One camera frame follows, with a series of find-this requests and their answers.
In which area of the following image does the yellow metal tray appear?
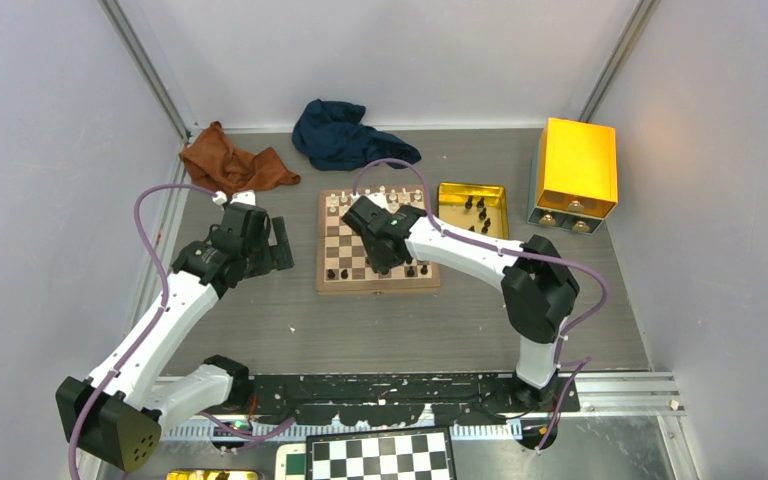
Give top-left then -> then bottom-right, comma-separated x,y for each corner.
438,182 -> 509,239

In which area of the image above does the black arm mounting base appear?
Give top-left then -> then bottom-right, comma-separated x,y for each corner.
188,370 -> 582,429

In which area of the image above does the orange cloth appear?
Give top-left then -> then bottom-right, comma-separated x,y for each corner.
179,121 -> 301,196

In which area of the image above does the wooden chess board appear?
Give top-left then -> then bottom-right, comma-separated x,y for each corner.
316,188 -> 442,295

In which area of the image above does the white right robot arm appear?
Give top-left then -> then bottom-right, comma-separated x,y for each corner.
342,195 -> 580,411

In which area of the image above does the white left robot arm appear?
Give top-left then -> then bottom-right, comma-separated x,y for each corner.
55,191 -> 294,479

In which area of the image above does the dark blue cloth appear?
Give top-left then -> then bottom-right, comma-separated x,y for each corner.
291,99 -> 422,171

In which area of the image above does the yellow drawer box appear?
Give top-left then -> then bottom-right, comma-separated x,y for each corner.
527,117 -> 619,234

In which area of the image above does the black white checker calibration board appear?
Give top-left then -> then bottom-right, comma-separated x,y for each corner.
305,427 -> 457,480

